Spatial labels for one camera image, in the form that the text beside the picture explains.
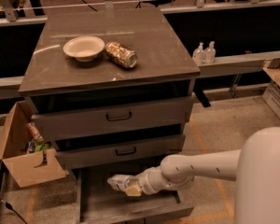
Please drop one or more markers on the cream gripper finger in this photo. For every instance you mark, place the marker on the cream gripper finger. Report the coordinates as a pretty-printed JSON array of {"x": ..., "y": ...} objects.
[{"x": 133, "y": 191}]

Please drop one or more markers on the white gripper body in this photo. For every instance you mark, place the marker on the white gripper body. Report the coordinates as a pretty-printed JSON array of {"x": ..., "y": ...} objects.
[{"x": 146, "y": 180}]

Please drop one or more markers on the clear plastic bottle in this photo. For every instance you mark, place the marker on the clear plastic bottle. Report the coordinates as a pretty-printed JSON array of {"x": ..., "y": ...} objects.
[{"x": 121, "y": 182}]

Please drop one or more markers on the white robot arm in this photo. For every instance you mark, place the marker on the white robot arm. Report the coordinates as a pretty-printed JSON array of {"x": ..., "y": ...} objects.
[{"x": 255, "y": 168}]

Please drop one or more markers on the grey middle drawer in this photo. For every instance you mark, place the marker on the grey middle drawer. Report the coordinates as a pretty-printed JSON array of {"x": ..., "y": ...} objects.
[{"x": 92, "y": 156}]

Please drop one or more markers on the grey open bottom drawer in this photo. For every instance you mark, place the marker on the grey open bottom drawer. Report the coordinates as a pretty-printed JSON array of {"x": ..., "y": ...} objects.
[{"x": 98, "y": 203}]

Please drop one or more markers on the grey top drawer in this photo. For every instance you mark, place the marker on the grey top drawer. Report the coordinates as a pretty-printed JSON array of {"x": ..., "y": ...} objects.
[{"x": 113, "y": 119}]

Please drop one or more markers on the grey drawer cabinet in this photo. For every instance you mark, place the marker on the grey drawer cabinet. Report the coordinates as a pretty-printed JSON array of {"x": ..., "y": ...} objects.
[{"x": 56, "y": 83}]

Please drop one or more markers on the left clear sanitizer bottle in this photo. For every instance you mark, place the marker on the left clear sanitizer bottle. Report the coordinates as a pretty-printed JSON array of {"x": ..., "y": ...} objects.
[{"x": 198, "y": 54}]

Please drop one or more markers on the clear sanitizer bottle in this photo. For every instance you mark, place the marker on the clear sanitizer bottle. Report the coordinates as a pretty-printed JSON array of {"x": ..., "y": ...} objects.
[
  {"x": 198, "y": 54},
  {"x": 210, "y": 53}
]

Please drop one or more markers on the right clear sanitizer bottle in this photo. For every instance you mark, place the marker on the right clear sanitizer bottle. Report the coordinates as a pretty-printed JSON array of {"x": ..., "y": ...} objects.
[{"x": 210, "y": 53}]

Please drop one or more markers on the green item in box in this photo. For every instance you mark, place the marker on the green item in box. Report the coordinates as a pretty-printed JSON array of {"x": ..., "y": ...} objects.
[{"x": 42, "y": 147}]

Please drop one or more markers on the brown cardboard box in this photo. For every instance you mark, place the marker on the brown cardboard box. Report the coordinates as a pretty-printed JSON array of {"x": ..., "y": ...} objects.
[{"x": 26, "y": 169}]

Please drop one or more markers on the snack package in box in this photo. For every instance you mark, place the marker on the snack package in box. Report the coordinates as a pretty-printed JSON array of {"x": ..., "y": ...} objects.
[{"x": 34, "y": 132}]

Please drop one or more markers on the gold patterned drink can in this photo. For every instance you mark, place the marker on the gold patterned drink can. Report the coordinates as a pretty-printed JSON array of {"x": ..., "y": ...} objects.
[{"x": 121, "y": 55}]

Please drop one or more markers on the white paper bowl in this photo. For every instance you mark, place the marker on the white paper bowl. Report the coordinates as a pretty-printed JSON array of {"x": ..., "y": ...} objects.
[{"x": 84, "y": 48}]

